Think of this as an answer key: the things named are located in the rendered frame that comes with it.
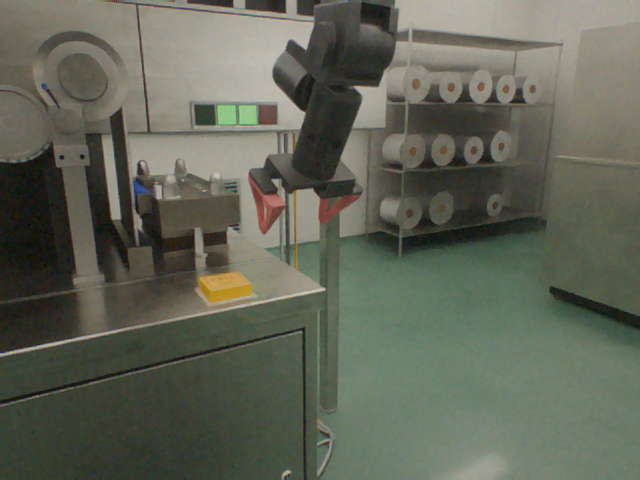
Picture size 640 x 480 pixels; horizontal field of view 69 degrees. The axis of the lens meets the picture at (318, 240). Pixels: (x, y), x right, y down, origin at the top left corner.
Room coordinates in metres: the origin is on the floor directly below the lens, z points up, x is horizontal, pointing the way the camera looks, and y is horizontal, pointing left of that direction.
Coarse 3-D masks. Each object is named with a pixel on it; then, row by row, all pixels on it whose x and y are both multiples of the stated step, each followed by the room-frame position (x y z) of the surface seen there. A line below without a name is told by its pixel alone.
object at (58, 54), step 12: (60, 48) 0.83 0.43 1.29; (72, 48) 0.84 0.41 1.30; (84, 48) 0.85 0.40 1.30; (96, 48) 0.86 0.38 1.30; (48, 60) 0.82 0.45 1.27; (60, 60) 0.83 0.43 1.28; (108, 60) 0.87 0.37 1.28; (48, 72) 0.82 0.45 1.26; (108, 72) 0.87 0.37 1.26; (48, 84) 0.82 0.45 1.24; (108, 84) 0.87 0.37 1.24; (60, 96) 0.83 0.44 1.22; (72, 96) 0.84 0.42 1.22; (108, 96) 0.86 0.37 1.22; (84, 108) 0.84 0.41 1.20; (96, 108) 0.85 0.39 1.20
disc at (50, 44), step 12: (60, 36) 0.84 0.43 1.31; (72, 36) 0.85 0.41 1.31; (84, 36) 0.86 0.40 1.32; (96, 36) 0.87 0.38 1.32; (48, 48) 0.83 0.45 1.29; (108, 48) 0.87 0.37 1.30; (36, 60) 0.82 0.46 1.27; (120, 60) 0.88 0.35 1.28; (36, 72) 0.82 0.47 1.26; (120, 72) 0.88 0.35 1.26; (36, 84) 0.82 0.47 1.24; (60, 84) 0.83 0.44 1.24; (120, 84) 0.88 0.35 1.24; (48, 96) 0.82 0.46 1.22; (120, 96) 0.88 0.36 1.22; (108, 108) 0.87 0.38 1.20; (84, 120) 0.85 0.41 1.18; (96, 120) 0.86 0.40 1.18
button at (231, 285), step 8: (232, 272) 0.76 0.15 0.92; (200, 280) 0.73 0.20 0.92; (208, 280) 0.72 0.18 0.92; (216, 280) 0.72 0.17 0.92; (224, 280) 0.72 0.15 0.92; (232, 280) 0.72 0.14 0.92; (240, 280) 0.72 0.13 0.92; (200, 288) 0.73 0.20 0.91; (208, 288) 0.69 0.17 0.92; (216, 288) 0.69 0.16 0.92; (224, 288) 0.69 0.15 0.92; (232, 288) 0.70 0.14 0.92; (240, 288) 0.70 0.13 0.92; (248, 288) 0.71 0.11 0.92; (208, 296) 0.69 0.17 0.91; (216, 296) 0.68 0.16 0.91; (224, 296) 0.69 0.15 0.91; (232, 296) 0.70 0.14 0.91; (240, 296) 0.70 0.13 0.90
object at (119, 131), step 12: (120, 108) 0.90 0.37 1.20; (120, 120) 0.92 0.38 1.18; (120, 132) 0.94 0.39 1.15; (120, 144) 0.96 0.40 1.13; (120, 156) 0.98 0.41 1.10; (120, 168) 1.00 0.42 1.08; (120, 180) 1.02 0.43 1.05; (132, 180) 0.89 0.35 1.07; (132, 192) 0.88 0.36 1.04; (132, 204) 0.88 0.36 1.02
